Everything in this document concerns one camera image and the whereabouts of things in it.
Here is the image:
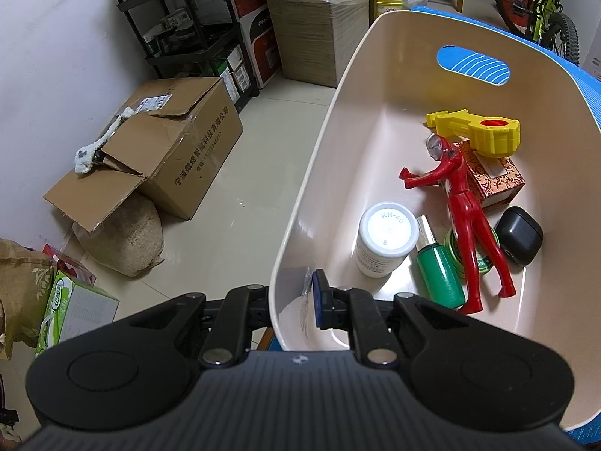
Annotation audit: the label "brown paper bag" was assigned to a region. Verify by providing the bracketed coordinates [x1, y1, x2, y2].
[0, 239, 59, 362]

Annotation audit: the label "brown patterned box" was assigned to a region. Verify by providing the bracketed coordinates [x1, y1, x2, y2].
[458, 143, 525, 212]

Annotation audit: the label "green white carton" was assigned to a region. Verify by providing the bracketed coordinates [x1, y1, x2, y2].
[35, 270, 120, 358]

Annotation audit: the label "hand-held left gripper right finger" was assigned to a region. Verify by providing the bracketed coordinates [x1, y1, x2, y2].
[311, 269, 475, 367]

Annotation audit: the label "taped large cardboard box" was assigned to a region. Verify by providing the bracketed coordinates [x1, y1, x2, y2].
[270, 0, 371, 88]

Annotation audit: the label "white red appliance box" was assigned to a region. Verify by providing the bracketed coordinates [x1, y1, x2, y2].
[239, 9, 282, 88]

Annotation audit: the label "black shelf rack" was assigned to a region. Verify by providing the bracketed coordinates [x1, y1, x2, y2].
[116, 0, 282, 114]

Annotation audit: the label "white round jar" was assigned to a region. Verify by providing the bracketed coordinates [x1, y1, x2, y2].
[355, 202, 420, 278]

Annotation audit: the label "yellow green bicycle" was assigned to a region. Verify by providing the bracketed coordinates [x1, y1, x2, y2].
[494, 0, 581, 64]

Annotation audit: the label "red toy figure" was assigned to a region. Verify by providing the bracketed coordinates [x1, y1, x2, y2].
[399, 132, 516, 315]

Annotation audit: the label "green bottle with silver cap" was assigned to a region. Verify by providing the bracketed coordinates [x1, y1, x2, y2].
[415, 215, 467, 310]

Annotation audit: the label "burlap sack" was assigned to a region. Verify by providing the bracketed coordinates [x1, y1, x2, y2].
[72, 192, 165, 278]

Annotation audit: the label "beige plastic basin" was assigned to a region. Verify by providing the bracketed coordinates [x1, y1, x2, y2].
[270, 8, 601, 433]

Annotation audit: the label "round green ointment tin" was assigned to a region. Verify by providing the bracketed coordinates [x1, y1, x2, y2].
[444, 228, 505, 285]

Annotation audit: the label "white foam strip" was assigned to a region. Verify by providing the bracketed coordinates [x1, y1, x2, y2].
[74, 107, 135, 176]

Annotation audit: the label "yellow toy launcher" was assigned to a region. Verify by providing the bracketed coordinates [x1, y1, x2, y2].
[426, 108, 522, 158]

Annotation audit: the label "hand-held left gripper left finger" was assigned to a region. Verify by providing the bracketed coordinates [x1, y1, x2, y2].
[127, 283, 274, 369]

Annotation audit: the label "red packet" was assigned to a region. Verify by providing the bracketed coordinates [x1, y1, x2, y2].
[42, 243, 97, 287]

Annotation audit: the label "small white green cartons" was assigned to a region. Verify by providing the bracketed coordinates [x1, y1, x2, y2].
[220, 49, 257, 104]

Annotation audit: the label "open cardboard box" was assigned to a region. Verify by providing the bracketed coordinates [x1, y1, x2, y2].
[42, 76, 245, 235]

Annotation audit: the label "black earbuds case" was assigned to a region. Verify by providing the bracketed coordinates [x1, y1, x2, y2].
[494, 207, 544, 267]

